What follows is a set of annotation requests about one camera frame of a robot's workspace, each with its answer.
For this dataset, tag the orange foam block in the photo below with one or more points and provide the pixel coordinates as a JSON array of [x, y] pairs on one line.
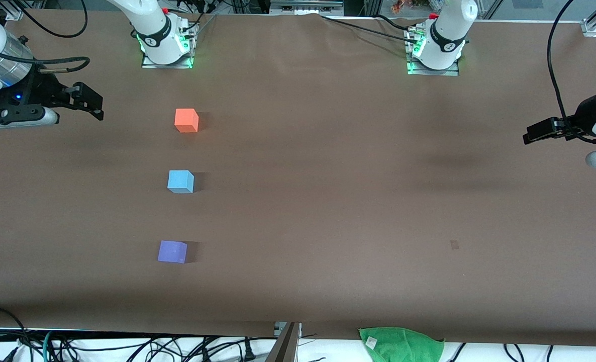
[[185, 119]]

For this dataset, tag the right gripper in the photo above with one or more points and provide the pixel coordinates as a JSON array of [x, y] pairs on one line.
[[43, 89]]

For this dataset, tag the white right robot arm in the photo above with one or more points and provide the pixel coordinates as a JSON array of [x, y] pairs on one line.
[[150, 25]]

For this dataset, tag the brown table cover sheet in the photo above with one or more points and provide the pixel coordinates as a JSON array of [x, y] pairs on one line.
[[298, 226]]

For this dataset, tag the small grey metal bracket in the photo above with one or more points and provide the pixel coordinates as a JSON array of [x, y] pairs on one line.
[[280, 329]]

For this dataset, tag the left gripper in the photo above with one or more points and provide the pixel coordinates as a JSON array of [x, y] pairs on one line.
[[581, 118]]

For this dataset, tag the grey metal profile bar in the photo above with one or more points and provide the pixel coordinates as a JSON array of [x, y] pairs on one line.
[[285, 349]]

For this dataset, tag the small orange object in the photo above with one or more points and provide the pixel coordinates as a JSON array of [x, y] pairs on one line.
[[403, 6]]

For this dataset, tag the blue foam block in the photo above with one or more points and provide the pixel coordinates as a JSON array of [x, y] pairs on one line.
[[179, 180]]

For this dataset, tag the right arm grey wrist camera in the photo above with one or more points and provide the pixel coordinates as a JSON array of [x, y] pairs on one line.
[[11, 116]]

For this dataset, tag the purple foam block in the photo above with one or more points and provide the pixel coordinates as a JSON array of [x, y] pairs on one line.
[[171, 251]]

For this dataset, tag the green microfibre cloth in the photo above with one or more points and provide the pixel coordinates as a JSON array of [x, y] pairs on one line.
[[403, 347]]

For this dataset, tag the aluminium frame corner bracket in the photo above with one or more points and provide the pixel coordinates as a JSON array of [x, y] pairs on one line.
[[13, 12]]

